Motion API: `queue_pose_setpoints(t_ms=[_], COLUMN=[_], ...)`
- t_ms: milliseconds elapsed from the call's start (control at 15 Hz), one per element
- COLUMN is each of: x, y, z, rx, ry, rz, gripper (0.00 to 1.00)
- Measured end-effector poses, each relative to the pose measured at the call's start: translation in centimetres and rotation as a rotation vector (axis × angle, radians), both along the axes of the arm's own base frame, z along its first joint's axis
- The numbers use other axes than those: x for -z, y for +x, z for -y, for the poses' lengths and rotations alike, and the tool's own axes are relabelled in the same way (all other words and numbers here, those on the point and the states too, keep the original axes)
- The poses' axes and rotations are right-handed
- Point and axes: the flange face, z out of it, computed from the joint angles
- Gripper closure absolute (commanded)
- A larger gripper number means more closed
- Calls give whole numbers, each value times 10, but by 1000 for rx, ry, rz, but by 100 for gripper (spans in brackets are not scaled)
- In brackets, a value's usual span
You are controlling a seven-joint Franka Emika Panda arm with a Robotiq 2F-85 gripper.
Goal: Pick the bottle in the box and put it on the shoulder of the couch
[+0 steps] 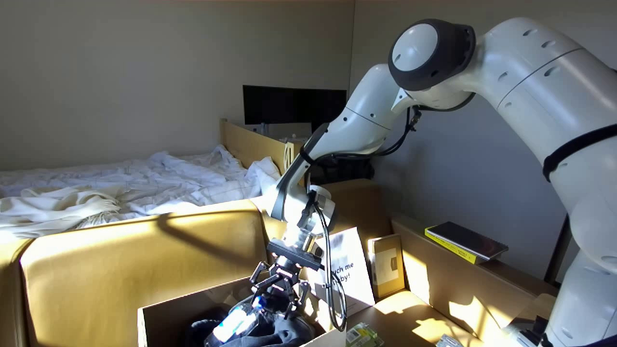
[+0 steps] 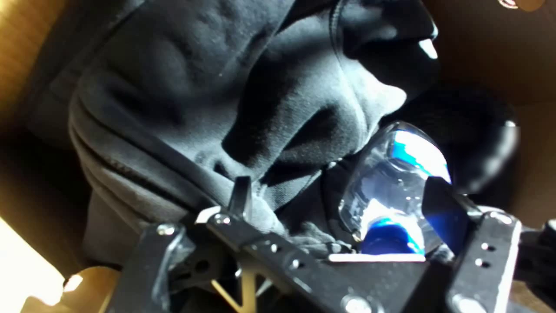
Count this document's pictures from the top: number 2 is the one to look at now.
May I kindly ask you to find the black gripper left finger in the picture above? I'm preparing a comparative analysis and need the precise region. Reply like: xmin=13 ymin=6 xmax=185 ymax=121
xmin=110 ymin=176 xmax=372 ymax=313

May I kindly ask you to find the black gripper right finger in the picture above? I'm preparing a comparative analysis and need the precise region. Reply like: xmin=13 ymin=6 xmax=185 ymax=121
xmin=405 ymin=176 xmax=522 ymax=313

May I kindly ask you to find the clear bottle with blue cap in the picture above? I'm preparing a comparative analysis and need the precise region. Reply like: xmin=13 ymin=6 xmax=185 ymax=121
xmin=337 ymin=121 xmax=456 ymax=258

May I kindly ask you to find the open cardboard box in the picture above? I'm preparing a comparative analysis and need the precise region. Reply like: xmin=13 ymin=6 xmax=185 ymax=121
xmin=0 ymin=0 xmax=556 ymax=313

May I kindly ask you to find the black cloth item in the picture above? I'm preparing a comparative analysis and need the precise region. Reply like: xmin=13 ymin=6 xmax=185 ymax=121
xmin=398 ymin=86 xmax=520 ymax=197

